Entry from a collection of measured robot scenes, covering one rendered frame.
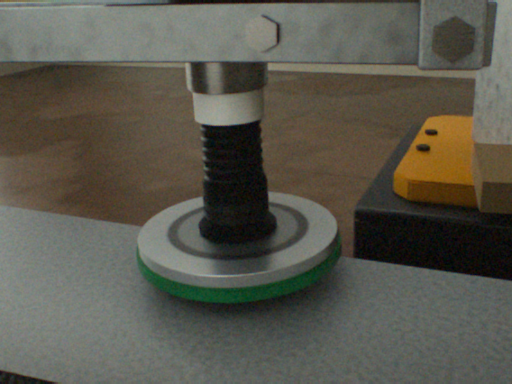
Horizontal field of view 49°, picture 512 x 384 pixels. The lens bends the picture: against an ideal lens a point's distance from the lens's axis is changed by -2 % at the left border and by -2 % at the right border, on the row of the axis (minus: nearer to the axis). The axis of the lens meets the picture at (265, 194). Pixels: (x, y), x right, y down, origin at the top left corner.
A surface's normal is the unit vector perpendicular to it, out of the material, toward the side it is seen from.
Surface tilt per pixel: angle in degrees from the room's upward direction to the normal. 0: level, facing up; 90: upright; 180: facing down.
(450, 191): 90
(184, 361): 0
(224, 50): 90
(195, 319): 0
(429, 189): 90
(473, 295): 0
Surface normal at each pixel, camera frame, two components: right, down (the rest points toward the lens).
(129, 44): -0.19, 0.36
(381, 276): -0.05, -0.93
